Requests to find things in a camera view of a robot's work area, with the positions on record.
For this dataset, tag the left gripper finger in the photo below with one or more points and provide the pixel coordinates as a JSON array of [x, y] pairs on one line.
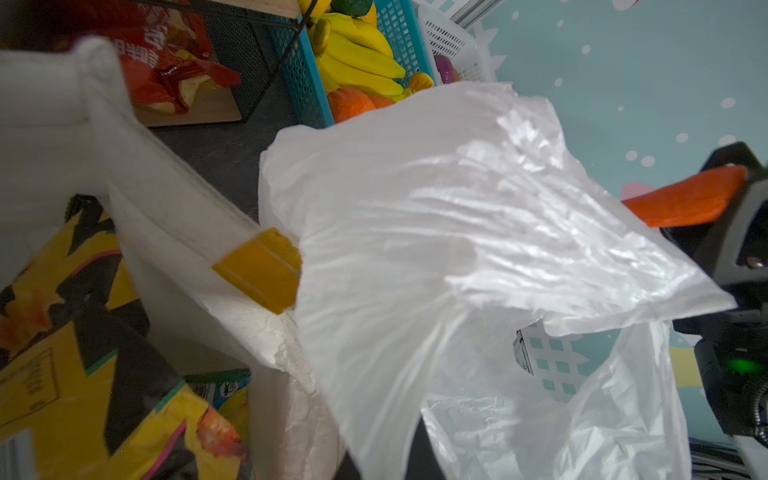
[[422, 463]]

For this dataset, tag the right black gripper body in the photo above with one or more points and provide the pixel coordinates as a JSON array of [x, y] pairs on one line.
[[731, 354]]

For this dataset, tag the orange carrot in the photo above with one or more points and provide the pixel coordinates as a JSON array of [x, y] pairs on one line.
[[697, 200]]

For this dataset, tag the green yellow snack bag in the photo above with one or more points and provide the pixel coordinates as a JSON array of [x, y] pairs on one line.
[[227, 392]]

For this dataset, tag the white plastic grocery bag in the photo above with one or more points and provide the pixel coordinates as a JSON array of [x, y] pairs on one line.
[[460, 269]]

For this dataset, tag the gold black snack bag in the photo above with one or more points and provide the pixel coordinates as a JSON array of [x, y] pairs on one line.
[[84, 395]]

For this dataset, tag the white canvas tote bag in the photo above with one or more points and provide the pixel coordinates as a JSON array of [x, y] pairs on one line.
[[68, 128]]

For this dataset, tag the orange fruit left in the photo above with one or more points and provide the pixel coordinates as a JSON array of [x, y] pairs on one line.
[[346, 103]]

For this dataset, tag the purple onion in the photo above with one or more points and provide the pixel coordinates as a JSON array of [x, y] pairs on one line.
[[448, 74]]

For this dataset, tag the teal plastic fruit basket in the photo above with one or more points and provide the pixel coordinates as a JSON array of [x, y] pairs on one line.
[[396, 20]]

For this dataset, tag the yellow banana bunch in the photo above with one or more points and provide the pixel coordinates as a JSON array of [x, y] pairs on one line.
[[352, 53]]

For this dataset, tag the white plastic vegetable basket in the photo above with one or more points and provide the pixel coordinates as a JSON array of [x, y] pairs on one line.
[[443, 36]]

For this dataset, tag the green avocado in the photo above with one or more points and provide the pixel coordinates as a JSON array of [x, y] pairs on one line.
[[353, 8]]

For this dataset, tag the red snack bag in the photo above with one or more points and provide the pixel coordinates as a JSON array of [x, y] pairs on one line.
[[166, 54]]

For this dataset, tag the black wire snack shelf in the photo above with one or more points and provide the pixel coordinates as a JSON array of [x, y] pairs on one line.
[[253, 38]]

